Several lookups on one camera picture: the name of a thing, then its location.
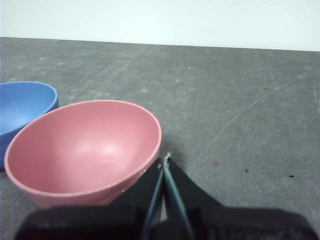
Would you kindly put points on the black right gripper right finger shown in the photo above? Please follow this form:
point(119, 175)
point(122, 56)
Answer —
point(186, 190)

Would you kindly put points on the blue ribbed bowl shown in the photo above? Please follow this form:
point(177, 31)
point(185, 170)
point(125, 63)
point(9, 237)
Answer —
point(25, 105)

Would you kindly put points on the red ribbed bowl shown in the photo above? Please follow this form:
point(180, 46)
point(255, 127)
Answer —
point(82, 150)

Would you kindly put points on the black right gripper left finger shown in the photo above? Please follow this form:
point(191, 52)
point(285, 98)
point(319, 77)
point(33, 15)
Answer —
point(142, 190)

